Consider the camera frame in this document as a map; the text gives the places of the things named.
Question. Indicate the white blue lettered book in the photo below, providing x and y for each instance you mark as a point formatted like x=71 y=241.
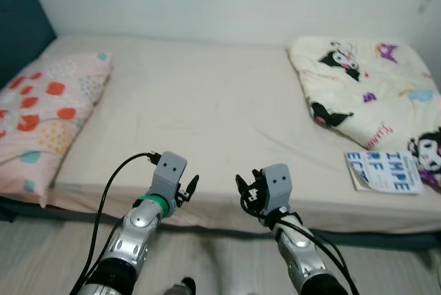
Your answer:
x=386 y=174

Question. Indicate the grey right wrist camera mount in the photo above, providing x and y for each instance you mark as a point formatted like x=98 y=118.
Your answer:
x=277 y=185

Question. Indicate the dark blue bed frame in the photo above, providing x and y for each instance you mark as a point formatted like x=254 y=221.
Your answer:
x=386 y=240

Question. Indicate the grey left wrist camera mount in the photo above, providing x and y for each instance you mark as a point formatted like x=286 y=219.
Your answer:
x=170 y=169

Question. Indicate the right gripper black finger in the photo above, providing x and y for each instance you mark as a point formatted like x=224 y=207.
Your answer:
x=256 y=174
x=241 y=183

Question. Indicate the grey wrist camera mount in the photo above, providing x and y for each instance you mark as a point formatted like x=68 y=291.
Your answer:
x=277 y=185
x=170 y=169

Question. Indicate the cream cartoon print blanket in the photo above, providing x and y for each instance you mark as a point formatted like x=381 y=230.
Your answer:
x=372 y=88

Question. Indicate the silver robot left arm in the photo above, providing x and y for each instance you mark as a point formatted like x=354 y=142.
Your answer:
x=131 y=240

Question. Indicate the blue upholstered headboard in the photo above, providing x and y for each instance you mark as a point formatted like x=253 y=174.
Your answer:
x=21 y=26

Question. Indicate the pink patterned pillow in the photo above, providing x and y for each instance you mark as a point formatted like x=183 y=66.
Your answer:
x=41 y=116

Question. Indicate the grey robot left leg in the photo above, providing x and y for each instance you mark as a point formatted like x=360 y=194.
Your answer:
x=182 y=287

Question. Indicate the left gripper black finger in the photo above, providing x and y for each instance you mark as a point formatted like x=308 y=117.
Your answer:
x=193 y=185

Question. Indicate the cream sheeted bed mattress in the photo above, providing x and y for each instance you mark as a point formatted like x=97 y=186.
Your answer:
x=207 y=102

